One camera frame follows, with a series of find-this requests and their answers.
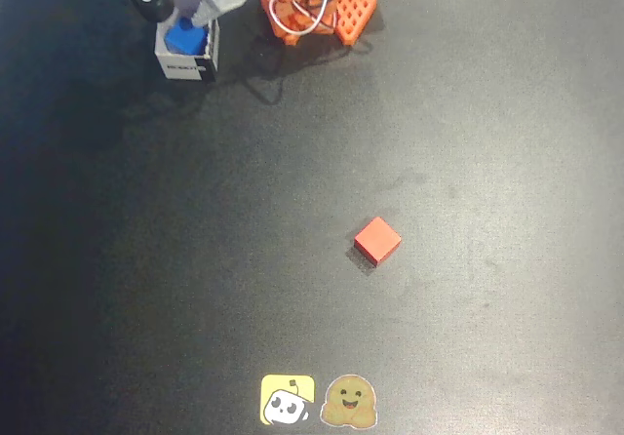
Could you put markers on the blue cube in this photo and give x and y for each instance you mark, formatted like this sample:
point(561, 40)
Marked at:
point(185, 40)

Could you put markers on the white cardboard box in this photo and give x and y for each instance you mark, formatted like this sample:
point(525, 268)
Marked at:
point(183, 69)

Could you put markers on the red cube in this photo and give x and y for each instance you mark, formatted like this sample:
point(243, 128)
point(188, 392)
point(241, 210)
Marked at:
point(378, 237)

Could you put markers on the black table mat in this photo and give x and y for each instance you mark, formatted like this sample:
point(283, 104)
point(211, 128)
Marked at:
point(487, 162)

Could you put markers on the yellow robot sticker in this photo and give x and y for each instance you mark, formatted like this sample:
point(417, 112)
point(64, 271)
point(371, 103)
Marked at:
point(287, 401)

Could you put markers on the hugging face emoji sticker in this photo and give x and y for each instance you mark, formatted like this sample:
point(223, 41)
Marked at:
point(348, 401)

